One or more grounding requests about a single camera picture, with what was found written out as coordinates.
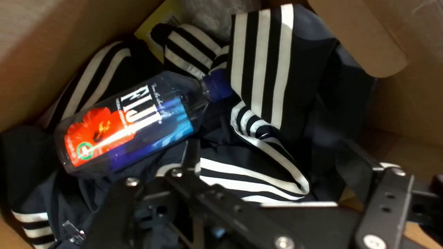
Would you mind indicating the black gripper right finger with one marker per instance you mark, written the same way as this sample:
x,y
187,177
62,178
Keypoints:
x,y
382,207

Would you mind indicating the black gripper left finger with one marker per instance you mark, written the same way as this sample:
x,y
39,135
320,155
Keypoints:
x,y
194,207

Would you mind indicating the yellow packet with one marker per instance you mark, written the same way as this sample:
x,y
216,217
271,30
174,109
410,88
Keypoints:
x,y
156,22

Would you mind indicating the clear Fiji water bottle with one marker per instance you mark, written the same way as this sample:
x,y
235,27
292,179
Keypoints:
x,y
129,124

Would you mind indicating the white cardboard box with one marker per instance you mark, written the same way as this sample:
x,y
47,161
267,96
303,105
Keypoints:
x,y
405,91

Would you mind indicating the dark white-striped Adidas jacket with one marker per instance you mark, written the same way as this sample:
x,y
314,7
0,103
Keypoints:
x,y
299,83

